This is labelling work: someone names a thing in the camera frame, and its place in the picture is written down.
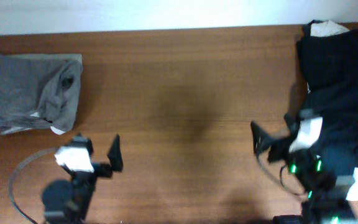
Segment black shorts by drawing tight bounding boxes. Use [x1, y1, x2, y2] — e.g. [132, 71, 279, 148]
[296, 21, 358, 175]

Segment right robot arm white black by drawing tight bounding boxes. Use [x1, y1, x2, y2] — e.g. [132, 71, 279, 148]
[250, 121, 358, 224]

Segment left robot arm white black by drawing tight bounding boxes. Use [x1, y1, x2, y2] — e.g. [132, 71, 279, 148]
[41, 134, 124, 223]

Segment white printed t-shirt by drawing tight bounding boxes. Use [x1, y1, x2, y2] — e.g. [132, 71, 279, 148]
[310, 21, 358, 201]

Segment grey folded garment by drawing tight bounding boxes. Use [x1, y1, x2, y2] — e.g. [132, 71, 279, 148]
[0, 54, 83, 134]

